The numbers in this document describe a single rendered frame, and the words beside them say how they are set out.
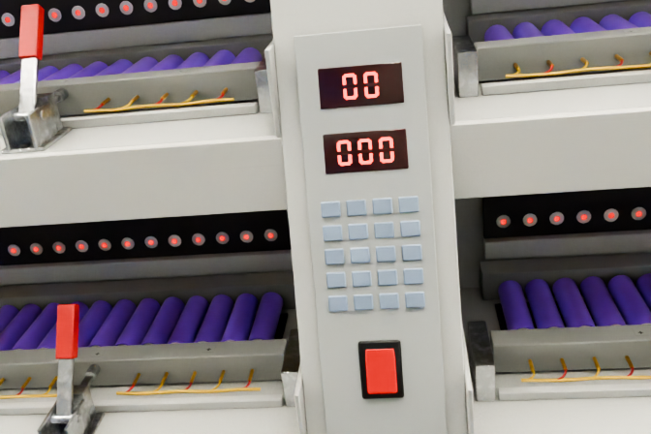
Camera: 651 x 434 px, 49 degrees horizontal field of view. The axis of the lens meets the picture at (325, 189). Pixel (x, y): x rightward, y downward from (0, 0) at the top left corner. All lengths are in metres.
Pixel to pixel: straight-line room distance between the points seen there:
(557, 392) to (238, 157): 0.25
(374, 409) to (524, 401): 0.11
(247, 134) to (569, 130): 0.18
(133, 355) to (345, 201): 0.21
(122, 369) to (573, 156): 0.33
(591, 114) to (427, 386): 0.18
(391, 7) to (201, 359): 0.27
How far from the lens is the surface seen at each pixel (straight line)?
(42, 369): 0.56
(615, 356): 0.51
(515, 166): 0.41
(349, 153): 0.39
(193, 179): 0.42
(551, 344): 0.50
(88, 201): 0.45
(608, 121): 0.41
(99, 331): 0.58
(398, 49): 0.40
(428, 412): 0.43
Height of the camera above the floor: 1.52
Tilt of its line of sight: 6 degrees down
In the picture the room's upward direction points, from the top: 5 degrees counter-clockwise
